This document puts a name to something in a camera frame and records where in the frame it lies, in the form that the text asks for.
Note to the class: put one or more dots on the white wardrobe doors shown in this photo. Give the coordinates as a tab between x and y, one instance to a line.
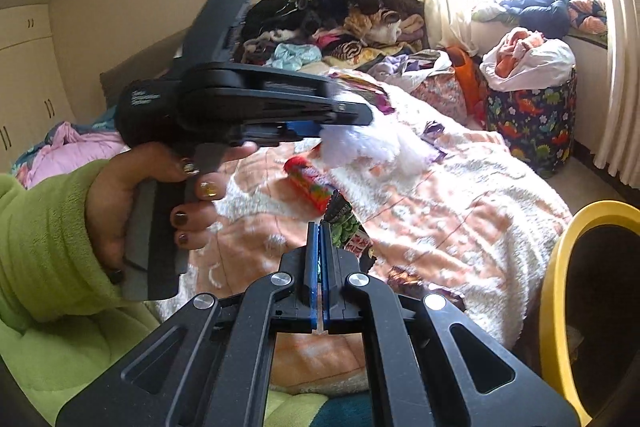
32	96

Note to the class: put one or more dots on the yellow black trash bin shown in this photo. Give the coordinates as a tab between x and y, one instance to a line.
589	315

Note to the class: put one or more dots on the purple candy wrapper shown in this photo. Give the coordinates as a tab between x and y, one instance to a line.
432	131

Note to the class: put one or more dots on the cream curtain right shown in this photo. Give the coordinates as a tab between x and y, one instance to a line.
618	151

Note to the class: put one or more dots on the red patterned tube package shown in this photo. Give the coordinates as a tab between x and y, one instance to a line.
310	181

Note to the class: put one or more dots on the dinosaur print laundry basket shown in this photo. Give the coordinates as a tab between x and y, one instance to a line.
537	125

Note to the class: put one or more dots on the left hand painted nails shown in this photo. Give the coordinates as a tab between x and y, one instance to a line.
150	197

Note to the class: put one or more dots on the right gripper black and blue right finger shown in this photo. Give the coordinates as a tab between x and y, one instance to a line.
355	303

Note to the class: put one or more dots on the white foam fruit net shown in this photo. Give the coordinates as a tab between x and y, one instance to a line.
379	144

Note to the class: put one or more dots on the orange bag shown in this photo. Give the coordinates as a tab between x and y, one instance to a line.
472	83

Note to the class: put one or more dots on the colourful snack wrapper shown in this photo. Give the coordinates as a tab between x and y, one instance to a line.
347	232

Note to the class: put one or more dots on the pile of mixed clothes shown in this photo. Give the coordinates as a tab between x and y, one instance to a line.
344	33

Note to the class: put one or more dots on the green fleece sleeve forearm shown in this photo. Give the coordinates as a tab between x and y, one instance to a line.
48	267

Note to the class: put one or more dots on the pink floral fabric bag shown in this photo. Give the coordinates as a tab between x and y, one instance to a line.
443	92

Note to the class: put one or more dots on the clothes on window sill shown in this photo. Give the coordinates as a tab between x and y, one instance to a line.
555	19

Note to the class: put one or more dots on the peach white chenille blanket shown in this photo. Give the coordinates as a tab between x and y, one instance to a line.
479	222

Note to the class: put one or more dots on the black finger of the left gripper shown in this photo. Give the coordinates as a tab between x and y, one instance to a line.
297	128

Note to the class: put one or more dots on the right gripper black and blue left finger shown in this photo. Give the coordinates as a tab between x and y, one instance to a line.
243	333

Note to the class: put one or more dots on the white bag with clothes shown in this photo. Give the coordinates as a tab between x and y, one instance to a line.
527	60

